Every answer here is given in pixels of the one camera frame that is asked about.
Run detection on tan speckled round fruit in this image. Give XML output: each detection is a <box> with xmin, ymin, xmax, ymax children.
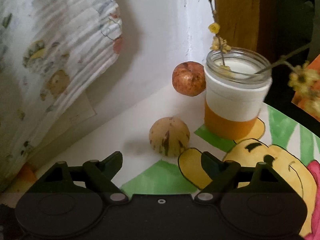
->
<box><xmin>149</xmin><ymin>116</ymin><xmax>190</xmax><ymax>157</ymax></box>

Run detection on colourful cartoon table cloth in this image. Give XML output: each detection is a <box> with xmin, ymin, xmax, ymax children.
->
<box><xmin>1</xmin><ymin>119</ymin><xmax>319</xmax><ymax>239</ymax></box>

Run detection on white orange glass jar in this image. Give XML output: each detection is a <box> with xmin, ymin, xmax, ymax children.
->
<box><xmin>204</xmin><ymin>48</ymin><xmax>272</xmax><ymax>140</ymax></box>

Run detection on red apple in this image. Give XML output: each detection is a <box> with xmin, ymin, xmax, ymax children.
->
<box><xmin>172</xmin><ymin>61</ymin><xmax>206</xmax><ymax>96</ymax></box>

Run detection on painting of orange dress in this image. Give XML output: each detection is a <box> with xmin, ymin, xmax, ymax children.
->
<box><xmin>289</xmin><ymin>55</ymin><xmax>319</xmax><ymax>121</ymax></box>

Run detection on dried yellow flower twigs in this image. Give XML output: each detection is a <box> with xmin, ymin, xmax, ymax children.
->
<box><xmin>204</xmin><ymin>0</ymin><xmax>319</xmax><ymax>121</ymax></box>

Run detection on white cartoon print hanging cloth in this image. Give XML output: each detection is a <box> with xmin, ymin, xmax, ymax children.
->
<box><xmin>1</xmin><ymin>0</ymin><xmax>122</xmax><ymax>190</ymax></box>

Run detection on brown wooden post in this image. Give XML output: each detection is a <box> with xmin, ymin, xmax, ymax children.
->
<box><xmin>215</xmin><ymin>0</ymin><xmax>276</xmax><ymax>58</ymax></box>

